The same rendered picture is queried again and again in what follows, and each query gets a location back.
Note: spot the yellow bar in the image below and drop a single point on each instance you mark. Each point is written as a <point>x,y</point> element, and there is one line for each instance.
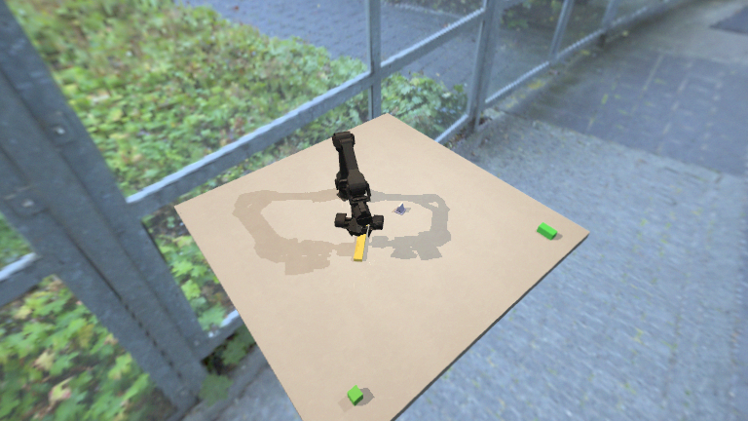
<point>359,248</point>

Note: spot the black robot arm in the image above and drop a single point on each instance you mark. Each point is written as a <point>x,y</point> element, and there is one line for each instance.
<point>351,183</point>

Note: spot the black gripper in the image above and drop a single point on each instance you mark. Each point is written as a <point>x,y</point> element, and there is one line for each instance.
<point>344,222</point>

